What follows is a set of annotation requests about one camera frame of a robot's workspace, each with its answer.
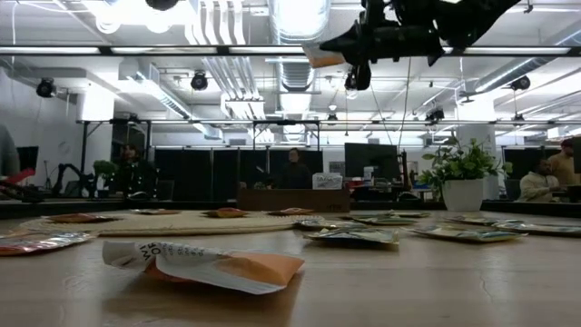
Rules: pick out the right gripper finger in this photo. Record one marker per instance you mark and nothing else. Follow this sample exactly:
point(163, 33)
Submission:
point(356, 56)
point(349, 41)

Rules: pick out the wooden compartment box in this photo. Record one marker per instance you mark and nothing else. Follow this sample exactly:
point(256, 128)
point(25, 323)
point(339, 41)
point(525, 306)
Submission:
point(290, 201)

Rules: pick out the black background robot arm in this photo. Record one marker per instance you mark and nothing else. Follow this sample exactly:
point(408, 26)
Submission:
point(68, 175)

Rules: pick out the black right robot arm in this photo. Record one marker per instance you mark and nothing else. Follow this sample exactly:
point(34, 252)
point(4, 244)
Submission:
point(476, 16)

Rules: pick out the black computer monitor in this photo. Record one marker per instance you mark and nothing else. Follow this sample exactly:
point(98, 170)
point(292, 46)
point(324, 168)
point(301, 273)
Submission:
point(370, 161)
point(28, 158)

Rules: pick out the person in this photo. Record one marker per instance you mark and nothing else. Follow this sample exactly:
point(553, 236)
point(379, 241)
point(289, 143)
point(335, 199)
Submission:
point(134, 175)
point(540, 184)
point(294, 175)
point(565, 165)

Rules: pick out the green plant white pot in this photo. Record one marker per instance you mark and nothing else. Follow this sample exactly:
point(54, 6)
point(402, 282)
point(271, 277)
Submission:
point(462, 195)

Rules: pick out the black partition screen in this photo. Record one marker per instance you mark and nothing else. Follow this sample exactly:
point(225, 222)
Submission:
point(204, 175)

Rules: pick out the round woven placemat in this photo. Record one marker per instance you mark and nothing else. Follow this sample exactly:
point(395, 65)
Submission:
point(181, 224)

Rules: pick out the small background potted plant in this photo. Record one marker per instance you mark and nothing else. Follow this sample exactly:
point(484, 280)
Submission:
point(105, 169)

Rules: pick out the red and black device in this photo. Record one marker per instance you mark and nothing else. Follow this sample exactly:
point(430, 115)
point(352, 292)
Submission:
point(18, 176)

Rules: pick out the silver ventilation duct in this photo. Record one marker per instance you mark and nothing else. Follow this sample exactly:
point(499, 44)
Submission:
point(297, 27)

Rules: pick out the black background rig frame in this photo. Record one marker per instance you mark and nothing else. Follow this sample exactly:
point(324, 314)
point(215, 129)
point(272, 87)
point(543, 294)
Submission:
point(286, 122)

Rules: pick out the black overhead frame beam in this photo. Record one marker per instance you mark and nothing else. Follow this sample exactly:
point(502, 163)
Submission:
point(181, 50)

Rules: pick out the black metal table frame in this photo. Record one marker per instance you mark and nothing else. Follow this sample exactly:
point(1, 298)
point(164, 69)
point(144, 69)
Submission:
point(181, 205)

